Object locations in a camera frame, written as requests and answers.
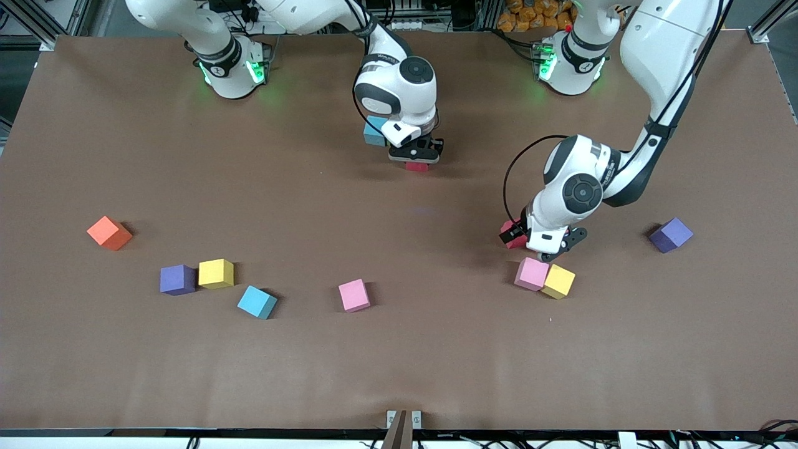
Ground light blue foam cube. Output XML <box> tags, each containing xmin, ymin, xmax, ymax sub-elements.
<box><xmin>364</xmin><ymin>115</ymin><xmax>390</xmax><ymax>147</ymax></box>
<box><xmin>237</xmin><ymin>285</ymin><xmax>278</xmax><ymax>320</ymax></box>

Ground light pink foam cube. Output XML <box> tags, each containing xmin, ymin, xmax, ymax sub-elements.
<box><xmin>514</xmin><ymin>257</ymin><xmax>550</xmax><ymax>292</ymax></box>

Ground yellow foam cube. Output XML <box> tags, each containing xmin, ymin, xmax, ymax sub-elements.
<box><xmin>541</xmin><ymin>264</ymin><xmax>576</xmax><ymax>300</ymax></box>
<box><xmin>198</xmin><ymin>259</ymin><xmax>235</xmax><ymax>289</ymax></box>

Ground background equipment rack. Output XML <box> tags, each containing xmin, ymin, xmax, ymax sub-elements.
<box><xmin>368</xmin><ymin>0</ymin><xmax>499</xmax><ymax>34</ymax></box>

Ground purple foam cube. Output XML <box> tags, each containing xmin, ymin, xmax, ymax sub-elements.
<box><xmin>648</xmin><ymin>217</ymin><xmax>694</xmax><ymax>254</ymax></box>
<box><xmin>160</xmin><ymin>264</ymin><xmax>198</xmax><ymax>296</ymax></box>

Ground small green-lit controller box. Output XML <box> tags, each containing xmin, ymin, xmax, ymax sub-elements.
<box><xmin>530</xmin><ymin>41</ymin><xmax>557</xmax><ymax>80</ymax></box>

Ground bag of orange items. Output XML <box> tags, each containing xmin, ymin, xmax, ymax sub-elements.
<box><xmin>498</xmin><ymin>0</ymin><xmax>577</xmax><ymax>33</ymax></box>

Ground orange foam cube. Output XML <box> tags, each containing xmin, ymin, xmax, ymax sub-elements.
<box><xmin>87</xmin><ymin>216</ymin><xmax>133</xmax><ymax>252</ymax></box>

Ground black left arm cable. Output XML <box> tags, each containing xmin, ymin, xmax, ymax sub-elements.
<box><xmin>502</xmin><ymin>135</ymin><xmax>568</xmax><ymax>231</ymax></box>

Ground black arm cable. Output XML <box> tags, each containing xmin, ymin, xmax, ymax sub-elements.
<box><xmin>502</xmin><ymin>135</ymin><xmax>568</xmax><ymax>231</ymax></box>
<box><xmin>352</xmin><ymin>56</ymin><xmax>390</xmax><ymax>141</ymax></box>

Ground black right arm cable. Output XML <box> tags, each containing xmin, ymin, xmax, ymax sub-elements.
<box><xmin>352</xmin><ymin>56</ymin><xmax>390</xmax><ymax>141</ymax></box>

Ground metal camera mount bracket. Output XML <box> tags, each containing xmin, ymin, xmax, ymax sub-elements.
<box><xmin>385</xmin><ymin>409</ymin><xmax>423</xmax><ymax>449</ymax></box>

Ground black cable bundle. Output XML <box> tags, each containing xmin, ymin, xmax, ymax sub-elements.
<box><xmin>648</xmin><ymin>419</ymin><xmax>798</xmax><ymax>449</ymax></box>

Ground aluminium frame profile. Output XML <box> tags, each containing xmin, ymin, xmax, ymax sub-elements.
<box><xmin>748</xmin><ymin>0</ymin><xmax>798</xmax><ymax>44</ymax></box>
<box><xmin>0</xmin><ymin>0</ymin><xmax>94</xmax><ymax>52</ymax></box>

